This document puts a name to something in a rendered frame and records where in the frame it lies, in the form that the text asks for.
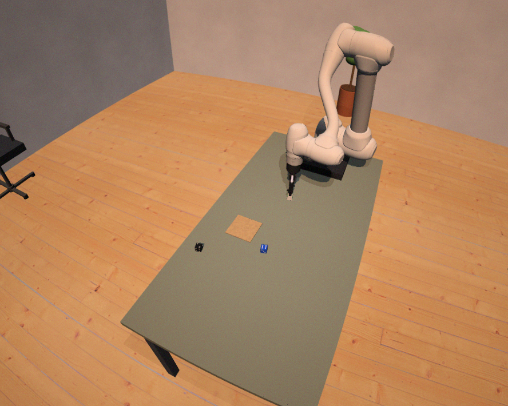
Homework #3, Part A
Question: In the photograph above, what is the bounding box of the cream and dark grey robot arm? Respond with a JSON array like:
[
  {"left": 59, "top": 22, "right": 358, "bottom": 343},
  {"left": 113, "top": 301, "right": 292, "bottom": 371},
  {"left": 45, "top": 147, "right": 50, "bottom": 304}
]
[{"left": 285, "top": 23, "right": 394, "bottom": 166}]

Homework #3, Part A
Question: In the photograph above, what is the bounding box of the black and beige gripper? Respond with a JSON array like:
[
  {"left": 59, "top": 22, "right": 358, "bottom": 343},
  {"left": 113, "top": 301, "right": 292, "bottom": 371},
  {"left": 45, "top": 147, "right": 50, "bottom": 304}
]
[{"left": 286, "top": 163, "right": 301, "bottom": 201}]

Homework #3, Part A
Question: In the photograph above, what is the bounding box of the orange mat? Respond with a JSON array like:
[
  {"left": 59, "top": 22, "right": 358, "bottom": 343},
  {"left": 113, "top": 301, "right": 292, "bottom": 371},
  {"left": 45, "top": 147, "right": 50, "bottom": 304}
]
[{"left": 226, "top": 215, "right": 263, "bottom": 242}]

